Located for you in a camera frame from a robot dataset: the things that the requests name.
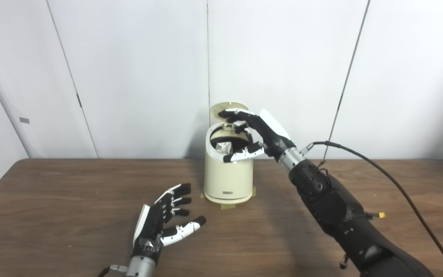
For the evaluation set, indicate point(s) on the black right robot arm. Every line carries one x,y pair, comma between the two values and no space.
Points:
340,211

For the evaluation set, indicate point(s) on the small black wall seam clip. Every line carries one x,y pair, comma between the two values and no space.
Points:
79,100

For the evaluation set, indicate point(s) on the small gray wall label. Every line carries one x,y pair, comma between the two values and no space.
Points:
24,120

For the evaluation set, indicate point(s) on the small white green milk carton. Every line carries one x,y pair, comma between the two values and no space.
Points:
224,147

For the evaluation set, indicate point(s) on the cream-colored round bin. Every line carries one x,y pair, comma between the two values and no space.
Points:
227,181

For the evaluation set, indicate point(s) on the cream round bin lid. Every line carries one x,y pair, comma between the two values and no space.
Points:
229,105

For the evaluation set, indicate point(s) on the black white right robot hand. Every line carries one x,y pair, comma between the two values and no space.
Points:
273,136

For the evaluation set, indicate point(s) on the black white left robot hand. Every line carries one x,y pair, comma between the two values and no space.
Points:
152,227

